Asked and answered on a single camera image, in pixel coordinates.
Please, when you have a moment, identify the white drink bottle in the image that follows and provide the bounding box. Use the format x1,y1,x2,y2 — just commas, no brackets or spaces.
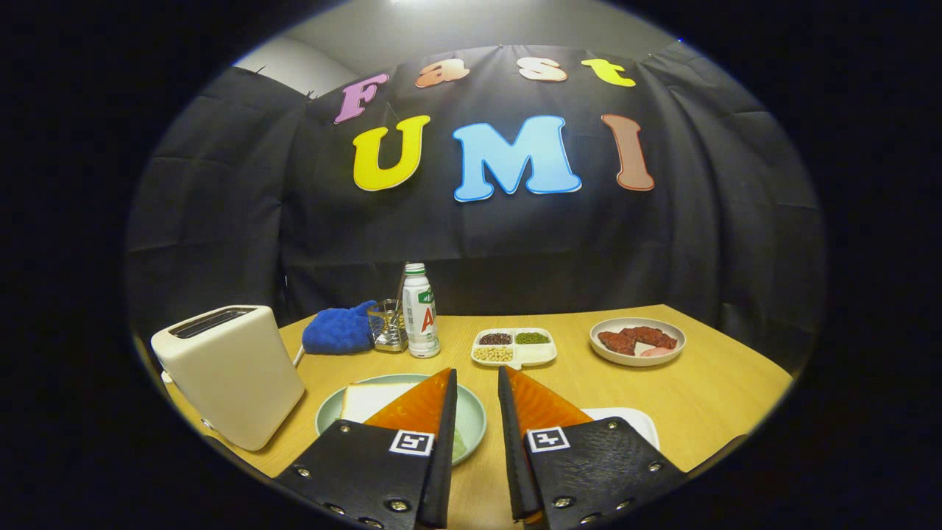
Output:
402,263,441,359

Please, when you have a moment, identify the red meat slice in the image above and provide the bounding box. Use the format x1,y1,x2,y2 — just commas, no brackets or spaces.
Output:
633,326,678,350
598,330,640,356

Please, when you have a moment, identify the white toaster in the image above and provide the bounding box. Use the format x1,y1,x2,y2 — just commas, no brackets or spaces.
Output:
150,305,306,451

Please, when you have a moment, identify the metal utensil holder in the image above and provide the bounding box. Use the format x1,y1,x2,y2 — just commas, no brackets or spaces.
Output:
366,299,409,353

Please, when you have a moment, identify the small white dish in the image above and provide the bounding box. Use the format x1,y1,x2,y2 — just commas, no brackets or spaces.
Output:
581,407,661,451

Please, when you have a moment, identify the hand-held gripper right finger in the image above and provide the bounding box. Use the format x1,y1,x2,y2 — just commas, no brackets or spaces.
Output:
497,366,689,529

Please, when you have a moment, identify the black backdrop cloth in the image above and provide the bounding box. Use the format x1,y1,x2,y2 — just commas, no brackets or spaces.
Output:
125,40,825,376

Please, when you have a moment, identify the white divided bean dish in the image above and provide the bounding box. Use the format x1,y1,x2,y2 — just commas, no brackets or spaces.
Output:
471,328,558,370

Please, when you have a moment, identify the pale green plate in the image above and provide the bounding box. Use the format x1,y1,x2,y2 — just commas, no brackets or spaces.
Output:
315,373,488,467

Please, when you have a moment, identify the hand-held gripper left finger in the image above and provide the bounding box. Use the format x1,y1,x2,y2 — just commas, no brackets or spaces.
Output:
274,368,459,530

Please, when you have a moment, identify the blue cloth mitt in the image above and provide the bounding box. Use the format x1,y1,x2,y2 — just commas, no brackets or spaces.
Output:
302,300,378,356

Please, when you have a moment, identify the white meat plate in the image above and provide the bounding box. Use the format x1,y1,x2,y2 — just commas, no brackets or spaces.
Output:
589,317,687,367

